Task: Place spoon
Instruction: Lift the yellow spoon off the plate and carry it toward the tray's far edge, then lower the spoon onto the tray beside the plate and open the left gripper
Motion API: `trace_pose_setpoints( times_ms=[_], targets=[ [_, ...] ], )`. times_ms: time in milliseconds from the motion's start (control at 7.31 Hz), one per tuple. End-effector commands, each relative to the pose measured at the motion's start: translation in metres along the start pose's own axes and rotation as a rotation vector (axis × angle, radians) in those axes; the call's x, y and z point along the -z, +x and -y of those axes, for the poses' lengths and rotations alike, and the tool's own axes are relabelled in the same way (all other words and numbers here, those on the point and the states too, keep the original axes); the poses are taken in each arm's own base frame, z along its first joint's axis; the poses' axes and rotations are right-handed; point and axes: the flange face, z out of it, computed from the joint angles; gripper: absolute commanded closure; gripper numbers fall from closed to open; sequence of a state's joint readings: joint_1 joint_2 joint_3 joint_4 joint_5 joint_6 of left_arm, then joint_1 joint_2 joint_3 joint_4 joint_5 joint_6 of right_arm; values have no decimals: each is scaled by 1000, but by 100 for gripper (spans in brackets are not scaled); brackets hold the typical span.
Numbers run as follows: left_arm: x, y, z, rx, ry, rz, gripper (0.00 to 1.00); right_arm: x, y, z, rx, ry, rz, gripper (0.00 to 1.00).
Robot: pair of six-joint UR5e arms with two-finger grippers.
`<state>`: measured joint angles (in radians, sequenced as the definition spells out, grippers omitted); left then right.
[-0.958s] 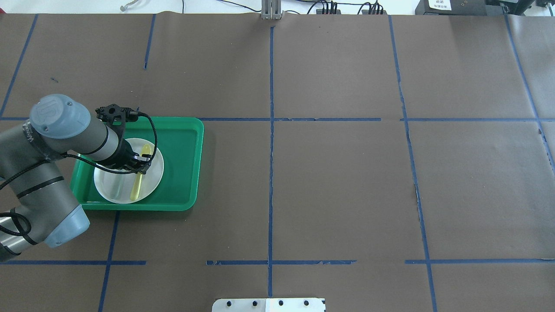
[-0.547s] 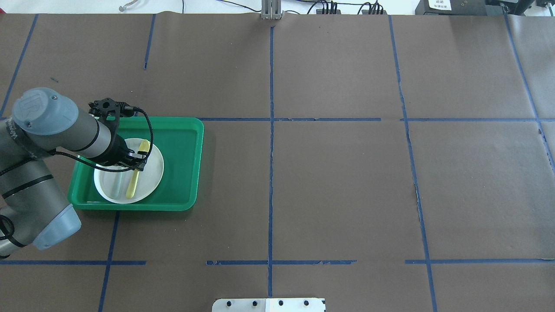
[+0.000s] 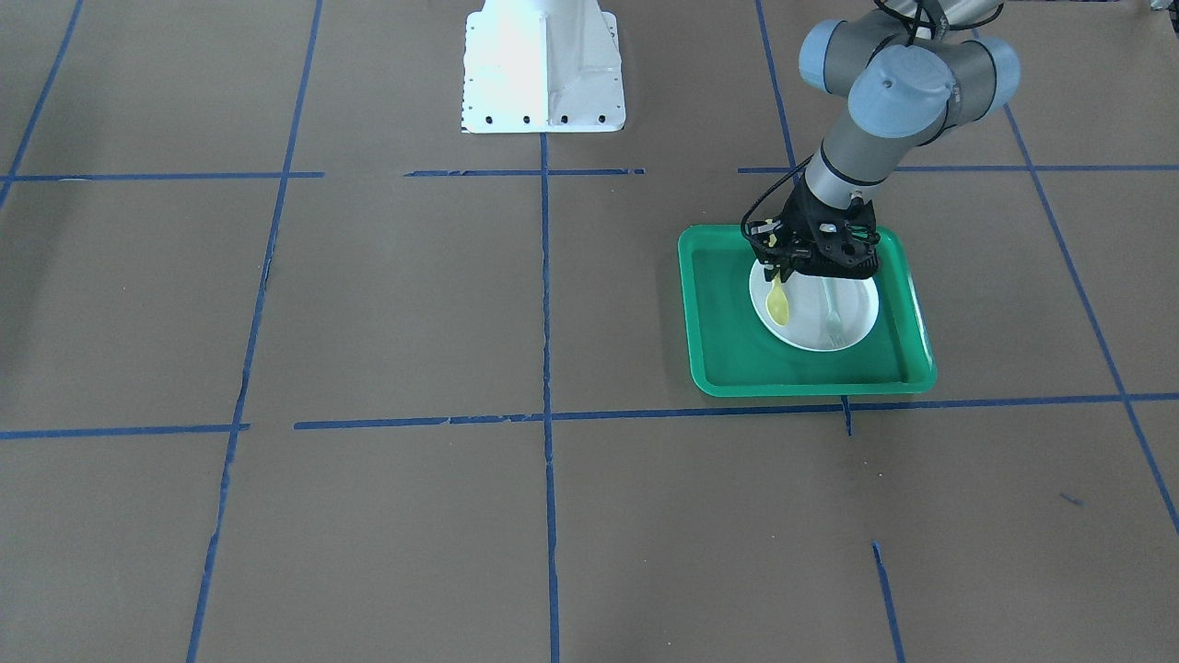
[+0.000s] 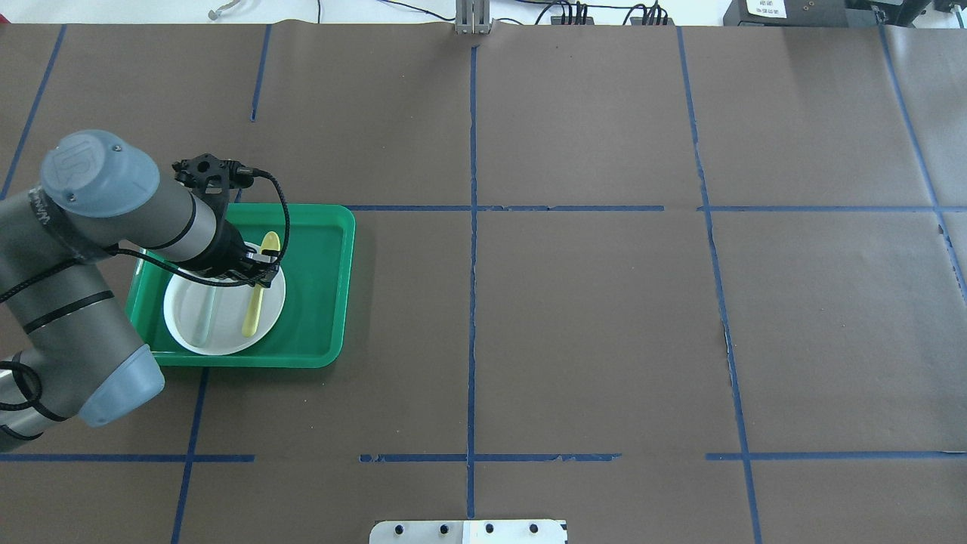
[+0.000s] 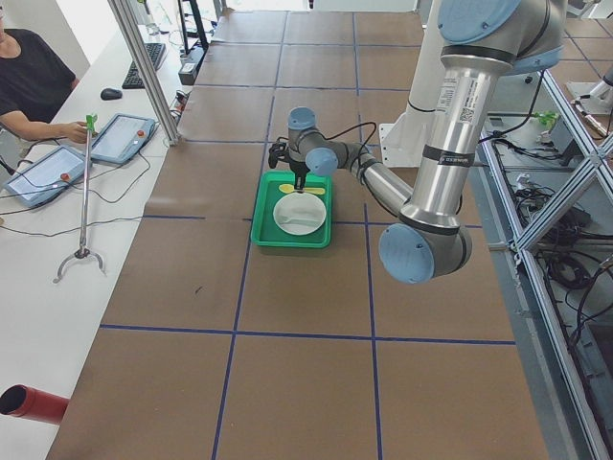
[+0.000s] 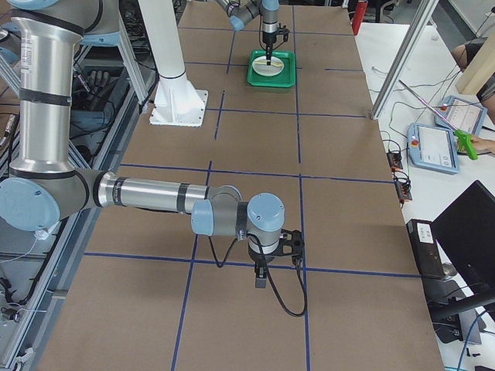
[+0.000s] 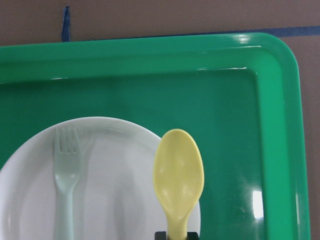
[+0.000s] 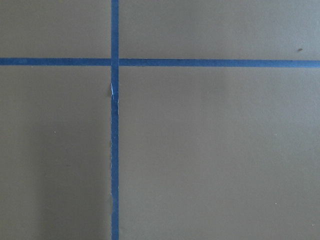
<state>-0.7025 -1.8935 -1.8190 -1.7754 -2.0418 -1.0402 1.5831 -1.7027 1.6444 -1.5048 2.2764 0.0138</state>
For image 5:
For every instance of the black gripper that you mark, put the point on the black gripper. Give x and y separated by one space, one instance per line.
299 171

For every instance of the yellow plastic spoon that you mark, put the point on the yellow plastic spoon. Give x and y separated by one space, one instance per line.
288 189

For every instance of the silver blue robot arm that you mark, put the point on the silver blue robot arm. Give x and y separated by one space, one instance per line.
468 46

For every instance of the white round plate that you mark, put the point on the white round plate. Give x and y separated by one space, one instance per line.
300 206

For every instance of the white plastic fork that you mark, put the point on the white plastic fork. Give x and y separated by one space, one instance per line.
284 221

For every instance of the green plastic tray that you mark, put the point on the green plastic tray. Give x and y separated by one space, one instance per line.
265 231

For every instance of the black power strip box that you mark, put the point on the black power strip box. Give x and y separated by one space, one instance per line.
190 65

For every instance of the far blue teach pendant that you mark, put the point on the far blue teach pendant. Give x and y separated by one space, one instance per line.
121 138

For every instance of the blue teach pendant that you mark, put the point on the blue teach pendant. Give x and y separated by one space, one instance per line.
121 138
47 178

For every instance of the black computer mouse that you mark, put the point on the black computer mouse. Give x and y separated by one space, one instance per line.
111 94

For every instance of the metal reacher grabber tool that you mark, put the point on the metal reacher grabber tool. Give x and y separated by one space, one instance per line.
83 252

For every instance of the near blue teach pendant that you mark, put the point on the near blue teach pendant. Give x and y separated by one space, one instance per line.
47 178

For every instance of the person in black shirt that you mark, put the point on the person in black shirt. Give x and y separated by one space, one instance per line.
35 83

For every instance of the red cylinder tube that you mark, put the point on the red cylinder tube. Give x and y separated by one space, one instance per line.
21 401

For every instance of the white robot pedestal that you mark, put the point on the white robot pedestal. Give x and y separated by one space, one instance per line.
402 142

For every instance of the aluminium frame post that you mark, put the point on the aluminium frame post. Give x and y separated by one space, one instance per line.
133 39

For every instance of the aluminium frame rail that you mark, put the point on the aluminium frame rail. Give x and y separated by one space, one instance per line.
544 172

